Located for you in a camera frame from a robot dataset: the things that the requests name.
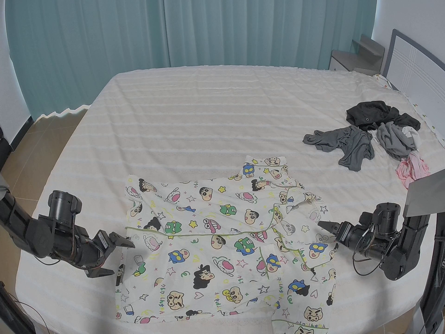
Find light grey garment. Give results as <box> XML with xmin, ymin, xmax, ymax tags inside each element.
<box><xmin>377</xmin><ymin>122</ymin><xmax>421</xmax><ymax>160</ymax></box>

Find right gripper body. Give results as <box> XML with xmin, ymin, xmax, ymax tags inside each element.
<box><xmin>335</xmin><ymin>221</ymin><xmax>378</xmax><ymax>257</ymax></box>

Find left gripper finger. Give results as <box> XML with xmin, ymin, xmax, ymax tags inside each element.
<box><xmin>83</xmin><ymin>267</ymin><xmax>116</xmax><ymax>279</ymax></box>
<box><xmin>109</xmin><ymin>232</ymin><xmax>137</xmax><ymax>250</ymax></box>

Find black garment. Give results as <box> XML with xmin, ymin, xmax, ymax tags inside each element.
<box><xmin>346</xmin><ymin>101</ymin><xmax>421</xmax><ymax>131</ymax></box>

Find black cable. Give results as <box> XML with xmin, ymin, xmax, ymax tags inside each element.
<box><xmin>351</xmin><ymin>246</ymin><xmax>387</xmax><ymax>276</ymax></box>

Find dark grey garment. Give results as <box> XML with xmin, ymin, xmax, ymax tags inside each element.
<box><xmin>302</xmin><ymin>125</ymin><xmax>375</xmax><ymax>172</ymax></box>

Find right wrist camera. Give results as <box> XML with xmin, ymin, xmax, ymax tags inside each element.
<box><xmin>358</xmin><ymin>212</ymin><xmax>377</xmax><ymax>229</ymax></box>

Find pink garment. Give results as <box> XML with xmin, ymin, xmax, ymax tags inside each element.
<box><xmin>396</xmin><ymin>152</ymin><xmax>430</xmax><ymax>189</ymax></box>

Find blue-green curtain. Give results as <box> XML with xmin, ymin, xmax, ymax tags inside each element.
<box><xmin>7</xmin><ymin>0</ymin><xmax>378</xmax><ymax>119</ymax></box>

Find white printed pyjama top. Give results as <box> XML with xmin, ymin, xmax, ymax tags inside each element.
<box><xmin>115</xmin><ymin>155</ymin><xmax>338</xmax><ymax>334</ymax></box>

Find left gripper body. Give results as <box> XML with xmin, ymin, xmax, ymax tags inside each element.
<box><xmin>72</xmin><ymin>230</ymin><xmax>117</xmax><ymax>279</ymax></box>

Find bed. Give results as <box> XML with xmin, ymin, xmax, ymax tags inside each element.
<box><xmin>14</xmin><ymin>29</ymin><xmax>445</xmax><ymax>334</ymax></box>

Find grey bedside table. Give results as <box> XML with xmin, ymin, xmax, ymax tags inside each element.
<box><xmin>330</xmin><ymin>34</ymin><xmax>386</xmax><ymax>76</ymax></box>

